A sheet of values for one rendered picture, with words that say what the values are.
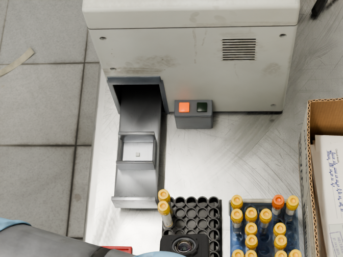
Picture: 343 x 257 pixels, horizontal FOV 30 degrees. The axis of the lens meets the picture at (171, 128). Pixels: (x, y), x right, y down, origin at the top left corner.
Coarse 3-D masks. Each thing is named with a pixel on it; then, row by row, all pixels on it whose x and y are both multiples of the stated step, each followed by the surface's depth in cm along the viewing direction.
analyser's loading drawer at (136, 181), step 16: (128, 96) 104; (144, 96) 104; (160, 96) 103; (128, 112) 103; (144, 112) 102; (160, 112) 102; (128, 128) 101; (144, 128) 101; (160, 128) 102; (128, 144) 100; (144, 144) 100; (128, 160) 99; (144, 160) 99; (128, 176) 98; (144, 176) 98; (128, 192) 97; (144, 192) 97
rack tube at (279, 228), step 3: (276, 225) 85; (279, 225) 85; (282, 225) 85; (276, 228) 85; (279, 228) 85; (282, 228) 85; (285, 228) 85; (273, 231) 86; (276, 231) 85; (279, 231) 85; (282, 231) 85; (285, 231) 86; (276, 234) 86; (279, 234) 85; (282, 234) 85; (273, 237) 89
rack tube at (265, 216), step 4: (264, 212) 86; (268, 212) 86; (260, 216) 87; (264, 216) 86; (268, 216) 86; (260, 220) 87; (264, 220) 86; (268, 220) 86; (260, 224) 90; (264, 224) 88; (268, 224) 90; (264, 232) 92
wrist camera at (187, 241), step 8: (160, 240) 59; (168, 240) 59; (176, 240) 58; (184, 240) 58; (192, 240) 58; (200, 240) 58; (208, 240) 58; (160, 248) 58; (168, 248) 58; (176, 248) 57; (184, 248) 57; (192, 248) 57; (200, 248) 57; (208, 248) 58; (192, 256) 57; (200, 256) 57; (208, 256) 57
